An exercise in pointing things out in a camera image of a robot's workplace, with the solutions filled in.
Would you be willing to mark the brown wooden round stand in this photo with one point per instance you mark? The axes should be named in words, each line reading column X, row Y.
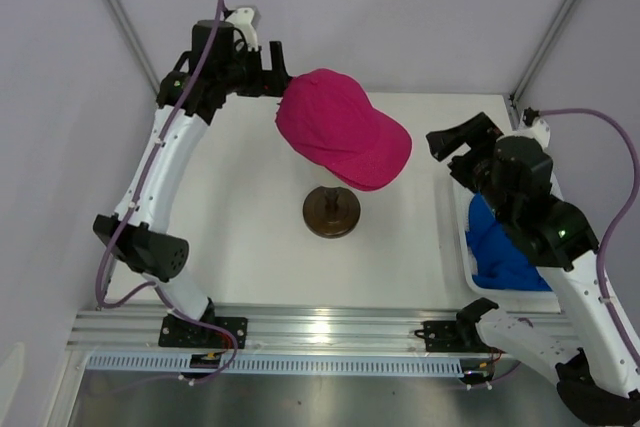
column 331, row 212

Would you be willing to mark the aluminium mounting rail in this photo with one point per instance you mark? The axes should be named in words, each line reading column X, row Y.
column 271, row 329

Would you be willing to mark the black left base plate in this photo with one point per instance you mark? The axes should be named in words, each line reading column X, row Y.
column 178, row 333

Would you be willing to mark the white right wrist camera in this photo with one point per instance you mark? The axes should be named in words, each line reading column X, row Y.
column 533, row 125

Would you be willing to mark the white plastic perforated basket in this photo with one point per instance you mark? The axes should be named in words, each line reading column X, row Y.
column 461, row 201

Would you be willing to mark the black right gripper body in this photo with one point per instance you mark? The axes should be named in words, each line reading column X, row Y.
column 472, row 169

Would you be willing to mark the right aluminium frame post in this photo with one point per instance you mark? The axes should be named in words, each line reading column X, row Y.
column 551, row 34

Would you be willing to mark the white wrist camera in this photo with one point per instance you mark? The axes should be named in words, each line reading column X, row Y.
column 533, row 125
column 245, row 18

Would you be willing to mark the left aluminium frame post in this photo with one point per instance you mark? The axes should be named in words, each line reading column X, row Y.
column 131, row 38

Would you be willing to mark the aluminium frame post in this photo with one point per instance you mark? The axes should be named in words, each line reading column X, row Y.
column 551, row 34
column 131, row 38

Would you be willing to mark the blue cap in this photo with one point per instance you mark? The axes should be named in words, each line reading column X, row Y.
column 500, row 265

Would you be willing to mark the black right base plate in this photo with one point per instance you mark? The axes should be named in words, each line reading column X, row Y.
column 450, row 336

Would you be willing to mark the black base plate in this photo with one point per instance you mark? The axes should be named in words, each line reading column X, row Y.
column 178, row 333
column 450, row 336

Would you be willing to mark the magenta baseball cap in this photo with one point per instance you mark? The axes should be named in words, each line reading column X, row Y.
column 367, row 174

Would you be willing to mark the white slotted cable duct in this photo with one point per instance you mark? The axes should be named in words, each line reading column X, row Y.
column 277, row 364

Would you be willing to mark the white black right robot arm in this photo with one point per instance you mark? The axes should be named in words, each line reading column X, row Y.
column 599, row 380

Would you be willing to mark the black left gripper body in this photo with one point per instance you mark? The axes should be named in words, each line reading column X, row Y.
column 257, row 81

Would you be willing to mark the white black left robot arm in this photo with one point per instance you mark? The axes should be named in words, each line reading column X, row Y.
column 224, row 59

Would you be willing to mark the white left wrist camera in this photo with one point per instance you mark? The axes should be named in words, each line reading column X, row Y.
column 245, row 18

